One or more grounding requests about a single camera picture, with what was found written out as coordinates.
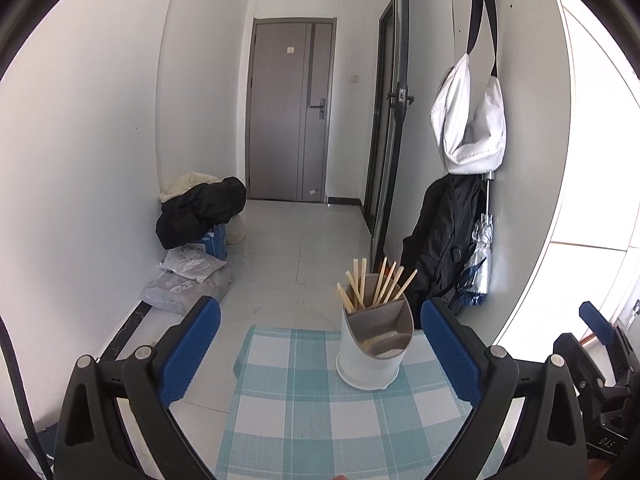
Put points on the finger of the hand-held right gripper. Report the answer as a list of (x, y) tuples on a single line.
[(575, 360), (597, 322)]

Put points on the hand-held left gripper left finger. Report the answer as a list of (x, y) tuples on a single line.
[(192, 345)]

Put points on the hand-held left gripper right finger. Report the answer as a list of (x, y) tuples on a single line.
[(450, 350)]

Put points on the white grey utensil holder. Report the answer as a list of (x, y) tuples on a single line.
[(360, 360)]

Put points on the bunch of wooden chopsticks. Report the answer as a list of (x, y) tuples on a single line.
[(382, 285)]

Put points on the white shoulder bag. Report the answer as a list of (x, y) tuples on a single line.
[(475, 145)]

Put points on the grey plastic parcel bag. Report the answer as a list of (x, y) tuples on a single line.
[(185, 290)]

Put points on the white plastic parcel bag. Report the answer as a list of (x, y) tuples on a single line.
[(192, 262)]

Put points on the silver folded umbrella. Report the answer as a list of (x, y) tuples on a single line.
[(479, 260)]

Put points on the blue cardboard box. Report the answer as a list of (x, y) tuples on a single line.
[(216, 245)]

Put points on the black backpack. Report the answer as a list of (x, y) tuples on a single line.
[(442, 240)]

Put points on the beige cloth bag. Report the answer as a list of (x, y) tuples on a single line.
[(236, 230)]

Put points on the teal plaid placemat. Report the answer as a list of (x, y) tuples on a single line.
[(300, 410)]

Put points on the black jacket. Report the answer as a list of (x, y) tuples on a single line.
[(200, 210)]

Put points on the cream cloth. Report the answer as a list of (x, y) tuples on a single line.
[(187, 185)]

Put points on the black framed sliding door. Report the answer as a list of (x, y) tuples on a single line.
[(387, 160)]

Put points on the grey entrance door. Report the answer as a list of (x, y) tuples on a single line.
[(285, 120)]

